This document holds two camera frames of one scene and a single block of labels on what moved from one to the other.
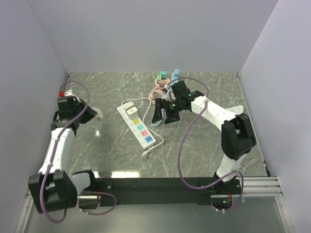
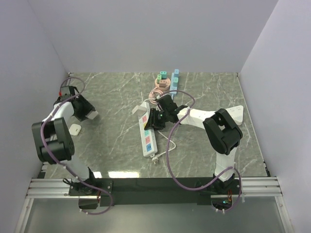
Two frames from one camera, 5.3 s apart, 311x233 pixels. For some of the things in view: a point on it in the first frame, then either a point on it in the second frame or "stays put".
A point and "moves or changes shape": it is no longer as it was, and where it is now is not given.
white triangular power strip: [237, 109] stays put
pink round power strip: [162, 83] stays put
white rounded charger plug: [99, 113] moves or changes shape
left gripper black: [90, 113] stays put
